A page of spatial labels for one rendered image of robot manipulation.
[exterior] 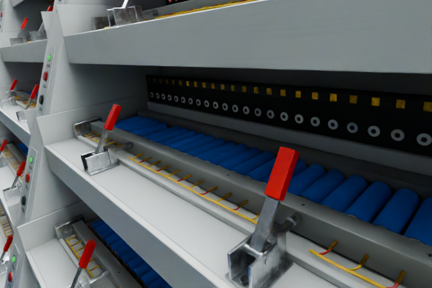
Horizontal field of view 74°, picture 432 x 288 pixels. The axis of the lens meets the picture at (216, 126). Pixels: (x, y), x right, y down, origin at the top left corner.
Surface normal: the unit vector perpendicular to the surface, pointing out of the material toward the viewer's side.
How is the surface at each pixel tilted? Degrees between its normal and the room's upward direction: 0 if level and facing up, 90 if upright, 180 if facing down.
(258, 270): 90
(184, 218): 22
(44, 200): 90
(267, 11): 112
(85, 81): 90
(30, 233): 90
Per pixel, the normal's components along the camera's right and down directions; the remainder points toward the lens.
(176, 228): -0.08, -0.95
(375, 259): -0.72, 0.26
